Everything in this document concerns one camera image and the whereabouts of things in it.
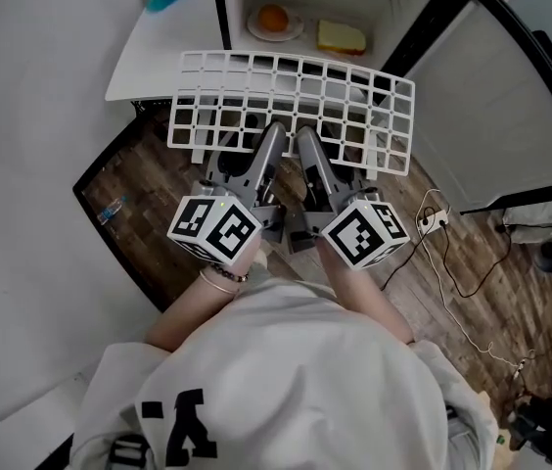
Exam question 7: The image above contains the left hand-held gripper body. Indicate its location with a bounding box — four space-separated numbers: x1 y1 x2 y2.
166 179 288 267

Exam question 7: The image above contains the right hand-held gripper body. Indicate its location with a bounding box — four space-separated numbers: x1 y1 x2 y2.
285 187 411 271

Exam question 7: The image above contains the white wire rack shelf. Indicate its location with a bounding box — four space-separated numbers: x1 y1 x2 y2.
165 50 417 178

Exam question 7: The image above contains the person's right forearm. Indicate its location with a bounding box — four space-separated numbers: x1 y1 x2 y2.
315 237 414 345

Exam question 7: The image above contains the person's left forearm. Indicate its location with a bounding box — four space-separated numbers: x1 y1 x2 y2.
144 242 263 352

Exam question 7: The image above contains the gold bangle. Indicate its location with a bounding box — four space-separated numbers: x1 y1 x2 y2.
199 268 241 296

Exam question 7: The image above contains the clear plastic water bottle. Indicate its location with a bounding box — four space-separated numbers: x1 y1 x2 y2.
97 196 127 225

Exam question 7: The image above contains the yellow sandwich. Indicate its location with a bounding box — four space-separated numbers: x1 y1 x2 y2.
315 19 368 57

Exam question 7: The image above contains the white standing desk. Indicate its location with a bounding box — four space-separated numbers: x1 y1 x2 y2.
104 0 380 165

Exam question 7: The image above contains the orange fruit on plate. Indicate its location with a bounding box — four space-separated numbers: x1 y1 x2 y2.
246 3 305 43

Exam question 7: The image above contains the person's white printed shirt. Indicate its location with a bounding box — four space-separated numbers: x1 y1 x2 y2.
69 279 500 470

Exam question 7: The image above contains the black equipment pile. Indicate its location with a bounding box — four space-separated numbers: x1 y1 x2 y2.
503 389 552 467

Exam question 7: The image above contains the dark beaded bracelet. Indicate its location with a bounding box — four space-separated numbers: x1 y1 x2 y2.
208 260 251 283

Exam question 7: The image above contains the thin black power cable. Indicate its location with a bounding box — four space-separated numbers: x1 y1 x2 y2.
381 235 427 291

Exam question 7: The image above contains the white power strip with cable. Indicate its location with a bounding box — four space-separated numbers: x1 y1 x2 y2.
413 188 527 376

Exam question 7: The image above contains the thick black power cable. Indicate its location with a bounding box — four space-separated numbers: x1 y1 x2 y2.
439 222 515 299

